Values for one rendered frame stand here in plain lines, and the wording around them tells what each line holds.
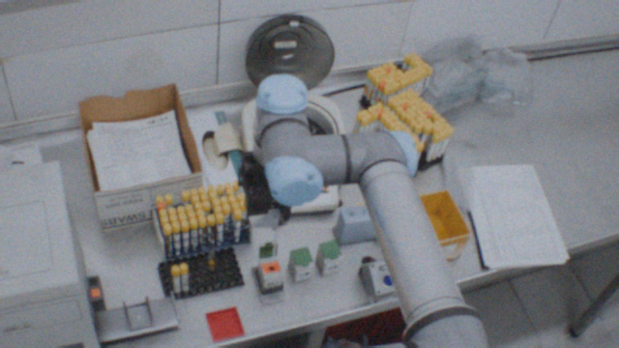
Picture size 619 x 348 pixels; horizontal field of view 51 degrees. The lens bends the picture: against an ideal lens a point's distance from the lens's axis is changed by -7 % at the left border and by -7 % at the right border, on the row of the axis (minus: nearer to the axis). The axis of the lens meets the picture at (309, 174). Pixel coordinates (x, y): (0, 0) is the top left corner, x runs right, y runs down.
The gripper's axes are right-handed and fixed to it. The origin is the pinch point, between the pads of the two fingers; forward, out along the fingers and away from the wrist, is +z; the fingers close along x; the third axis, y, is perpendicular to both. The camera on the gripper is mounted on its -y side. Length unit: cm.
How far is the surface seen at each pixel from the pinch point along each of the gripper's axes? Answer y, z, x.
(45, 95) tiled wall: 42, 12, -56
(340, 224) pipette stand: -18.2, 17.5, -7.9
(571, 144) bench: -95, 24, -23
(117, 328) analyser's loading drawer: 33.1, 20.3, 5.0
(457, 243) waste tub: -42.2, 16.7, 3.2
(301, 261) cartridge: -7.0, 17.6, -0.9
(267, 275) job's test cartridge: 1.0, 17.0, 1.1
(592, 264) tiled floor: -151, 112, -24
